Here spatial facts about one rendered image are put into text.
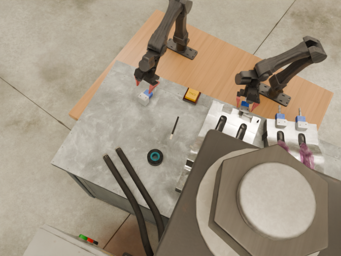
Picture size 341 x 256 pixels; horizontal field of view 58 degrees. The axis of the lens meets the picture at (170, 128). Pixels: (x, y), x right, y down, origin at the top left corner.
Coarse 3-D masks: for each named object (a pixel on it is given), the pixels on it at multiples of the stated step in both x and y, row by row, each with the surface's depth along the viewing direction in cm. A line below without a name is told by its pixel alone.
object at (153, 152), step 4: (148, 152) 154; (152, 152) 154; (156, 152) 154; (160, 152) 154; (148, 156) 153; (152, 156) 155; (160, 156) 153; (148, 160) 152; (152, 160) 152; (156, 160) 152; (160, 160) 152; (152, 164) 152; (156, 164) 152
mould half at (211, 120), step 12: (216, 108) 159; (216, 120) 156; (228, 120) 156; (240, 120) 156; (252, 120) 157; (204, 132) 154; (228, 132) 154; (252, 132) 154; (192, 156) 143; (180, 180) 145; (180, 192) 148
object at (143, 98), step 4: (144, 92) 168; (148, 92) 168; (152, 92) 168; (140, 96) 165; (144, 96) 165; (148, 96) 167; (140, 100) 166; (144, 100) 164; (148, 100) 167; (144, 104) 167
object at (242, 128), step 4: (224, 116) 157; (220, 120) 157; (224, 120) 157; (220, 124) 156; (224, 124) 156; (244, 124) 156; (216, 128) 155; (220, 128) 155; (240, 128) 155; (244, 128) 155; (240, 132) 155; (244, 132) 154; (236, 136) 153; (240, 136) 154
